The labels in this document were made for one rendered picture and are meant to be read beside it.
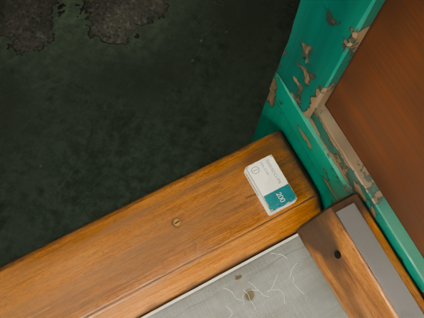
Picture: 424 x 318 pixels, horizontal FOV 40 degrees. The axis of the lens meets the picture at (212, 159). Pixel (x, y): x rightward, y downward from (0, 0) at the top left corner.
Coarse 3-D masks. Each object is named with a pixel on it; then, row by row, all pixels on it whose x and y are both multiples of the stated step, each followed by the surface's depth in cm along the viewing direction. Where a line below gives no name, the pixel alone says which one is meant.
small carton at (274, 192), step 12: (252, 168) 67; (264, 168) 67; (276, 168) 67; (252, 180) 67; (264, 180) 66; (276, 180) 66; (264, 192) 66; (276, 192) 66; (288, 192) 66; (264, 204) 66; (276, 204) 66; (288, 204) 67
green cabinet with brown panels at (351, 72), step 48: (336, 0) 46; (384, 0) 43; (288, 48) 59; (336, 48) 50; (384, 48) 46; (336, 96) 57; (384, 96) 49; (336, 144) 59; (384, 144) 53; (384, 192) 57
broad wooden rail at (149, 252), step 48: (288, 144) 71; (192, 192) 68; (240, 192) 68; (96, 240) 65; (144, 240) 65; (192, 240) 66; (240, 240) 66; (0, 288) 63; (48, 288) 63; (96, 288) 63; (144, 288) 64; (192, 288) 67
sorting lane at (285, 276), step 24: (288, 240) 69; (240, 264) 68; (264, 264) 68; (288, 264) 68; (312, 264) 68; (216, 288) 67; (240, 288) 67; (264, 288) 67; (288, 288) 67; (312, 288) 67; (168, 312) 65; (192, 312) 66; (216, 312) 66; (240, 312) 66; (264, 312) 66; (288, 312) 66; (312, 312) 66; (336, 312) 67
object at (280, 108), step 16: (272, 96) 70; (288, 96) 64; (272, 112) 72; (288, 112) 67; (256, 128) 81; (272, 128) 75; (288, 128) 69; (304, 128) 64; (304, 144) 67; (320, 144) 63; (304, 160) 69; (320, 160) 64; (320, 176) 67; (336, 176) 62; (320, 192) 69; (336, 192) 64; (352, 192) 61
